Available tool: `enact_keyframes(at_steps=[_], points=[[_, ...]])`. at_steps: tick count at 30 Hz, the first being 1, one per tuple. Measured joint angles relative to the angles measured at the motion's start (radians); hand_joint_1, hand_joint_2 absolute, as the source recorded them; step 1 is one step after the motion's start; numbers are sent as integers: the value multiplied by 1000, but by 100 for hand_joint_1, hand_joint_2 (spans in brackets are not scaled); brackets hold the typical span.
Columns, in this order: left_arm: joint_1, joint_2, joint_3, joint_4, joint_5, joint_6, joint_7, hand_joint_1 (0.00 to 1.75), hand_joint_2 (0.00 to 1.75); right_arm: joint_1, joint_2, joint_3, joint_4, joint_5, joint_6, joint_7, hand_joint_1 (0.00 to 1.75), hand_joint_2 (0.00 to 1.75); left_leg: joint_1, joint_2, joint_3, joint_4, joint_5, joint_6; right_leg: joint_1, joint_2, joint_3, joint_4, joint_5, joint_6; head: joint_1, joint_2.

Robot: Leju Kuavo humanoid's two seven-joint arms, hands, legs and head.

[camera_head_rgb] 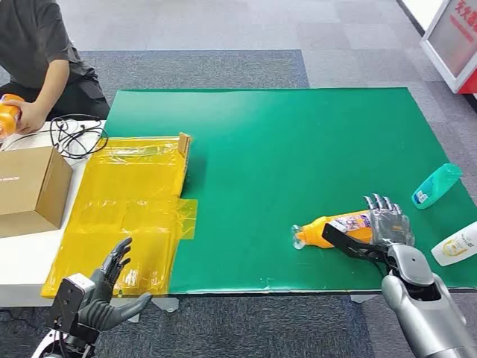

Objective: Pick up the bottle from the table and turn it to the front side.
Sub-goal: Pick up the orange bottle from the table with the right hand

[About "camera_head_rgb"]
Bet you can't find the person's hand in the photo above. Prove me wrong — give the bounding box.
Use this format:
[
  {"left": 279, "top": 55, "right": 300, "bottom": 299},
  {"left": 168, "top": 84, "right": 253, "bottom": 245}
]
[{"left": 6, "top": 98, "right": 48, "bottom": 136}]

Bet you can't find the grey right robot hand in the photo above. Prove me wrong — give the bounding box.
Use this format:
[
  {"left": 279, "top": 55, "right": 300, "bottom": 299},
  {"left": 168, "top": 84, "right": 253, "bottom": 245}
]
[{"left": 321, "top": 192, "right": 416, "bottom": 263}]

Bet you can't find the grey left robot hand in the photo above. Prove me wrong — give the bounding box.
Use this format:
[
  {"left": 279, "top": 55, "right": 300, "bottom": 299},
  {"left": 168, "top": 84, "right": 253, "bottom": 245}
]
[{"left": 76, "top": 236, "right": 153, "bottom": 333}]

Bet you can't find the orange bottle with white cap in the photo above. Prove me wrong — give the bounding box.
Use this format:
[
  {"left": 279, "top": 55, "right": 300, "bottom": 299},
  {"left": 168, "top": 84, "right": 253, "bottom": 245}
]
[{"left": 0, "top": 93, "right": 26, "bottom": 142}]

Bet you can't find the orange bottle with clear cap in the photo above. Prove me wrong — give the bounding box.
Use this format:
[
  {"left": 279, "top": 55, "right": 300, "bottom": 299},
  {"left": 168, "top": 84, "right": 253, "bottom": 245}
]
[{"left": 291, "top": 209, "right": 374, "bottom": 251}]

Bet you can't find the teal plastic bottle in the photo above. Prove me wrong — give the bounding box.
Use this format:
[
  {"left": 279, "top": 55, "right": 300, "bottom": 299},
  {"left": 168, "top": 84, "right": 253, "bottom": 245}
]
[{"left": 411, "top": 162, "right": 464, "bottom": 210}]

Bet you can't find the white plastic bottle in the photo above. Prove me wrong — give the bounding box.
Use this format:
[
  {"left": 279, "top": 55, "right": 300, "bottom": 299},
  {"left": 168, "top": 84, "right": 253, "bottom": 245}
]
[{"left": 430, "top": 220, "right": 477, "bottom": 269}]

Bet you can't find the brown cardboard box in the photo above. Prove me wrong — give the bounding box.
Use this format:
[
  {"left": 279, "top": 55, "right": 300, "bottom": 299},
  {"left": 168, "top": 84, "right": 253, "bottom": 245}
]
[{"left": 0, "top": 145, "right": 74, "bottom": 239}]

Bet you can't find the person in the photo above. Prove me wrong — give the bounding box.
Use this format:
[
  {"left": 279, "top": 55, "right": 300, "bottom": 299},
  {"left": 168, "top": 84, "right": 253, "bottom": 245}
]
[{"left": 0, "top": 0, "right": 111, "bottom": 122}]

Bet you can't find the yellow film-wrapped cardboard box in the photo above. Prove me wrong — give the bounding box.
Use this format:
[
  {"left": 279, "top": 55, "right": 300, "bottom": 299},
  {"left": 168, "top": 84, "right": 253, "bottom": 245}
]
[{"left": 41, "top": 131, "right": 198, "bottom": 299}]

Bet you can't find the green table mat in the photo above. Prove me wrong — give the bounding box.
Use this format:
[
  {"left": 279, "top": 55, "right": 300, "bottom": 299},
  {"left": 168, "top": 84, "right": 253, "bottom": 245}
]
[{"left": 103, "top": 87, "right": 477, "bottom": 295}]

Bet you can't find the white framed sign stand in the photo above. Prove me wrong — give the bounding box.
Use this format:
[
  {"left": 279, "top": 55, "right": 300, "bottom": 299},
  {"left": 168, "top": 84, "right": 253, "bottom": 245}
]
[{"left": 420, "top": 0, "right": 477, "bottom": 95}]

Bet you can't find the thin dark cable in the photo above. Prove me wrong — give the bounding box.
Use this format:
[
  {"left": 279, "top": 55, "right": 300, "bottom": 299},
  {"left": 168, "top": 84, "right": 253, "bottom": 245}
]
[{"left": 0, "top": 129, "right": 53, "bottom": 151}]

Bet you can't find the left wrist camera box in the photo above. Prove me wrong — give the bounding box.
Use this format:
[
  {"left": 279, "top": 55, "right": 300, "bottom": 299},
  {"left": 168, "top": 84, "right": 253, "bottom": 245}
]
[{"left": 45, "top": 273, "right": 96, "bottom": 338}]

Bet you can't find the black cable tangle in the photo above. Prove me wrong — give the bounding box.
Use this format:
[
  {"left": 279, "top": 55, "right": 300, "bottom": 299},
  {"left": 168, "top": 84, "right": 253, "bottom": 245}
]
[{"left": 49, "top": 113, "right": 109, "bottom": 160}]

